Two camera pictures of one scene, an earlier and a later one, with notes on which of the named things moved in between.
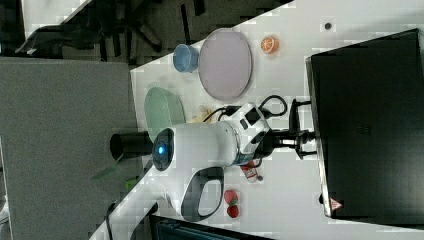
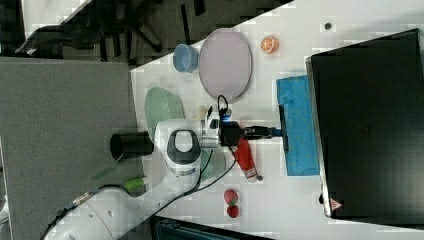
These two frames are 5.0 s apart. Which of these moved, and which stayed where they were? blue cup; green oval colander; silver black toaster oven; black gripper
Moved: black gripper
Stayed: blue cup; green oval colander; silver black toaster oven
